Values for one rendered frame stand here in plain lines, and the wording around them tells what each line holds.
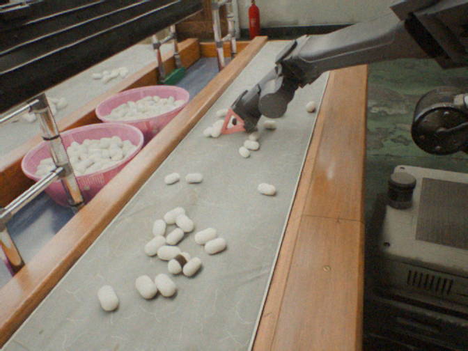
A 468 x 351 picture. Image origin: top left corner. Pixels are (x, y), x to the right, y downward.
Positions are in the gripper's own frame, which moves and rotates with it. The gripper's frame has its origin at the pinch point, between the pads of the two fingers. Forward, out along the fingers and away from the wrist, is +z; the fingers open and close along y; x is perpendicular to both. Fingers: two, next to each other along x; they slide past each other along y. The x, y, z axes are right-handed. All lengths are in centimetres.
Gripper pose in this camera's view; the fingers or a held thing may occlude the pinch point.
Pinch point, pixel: (225, 130)
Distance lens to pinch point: 92.0
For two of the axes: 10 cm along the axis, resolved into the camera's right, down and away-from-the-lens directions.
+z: -6.5, 5.1, 5.6
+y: -2.8, 5.2, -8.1
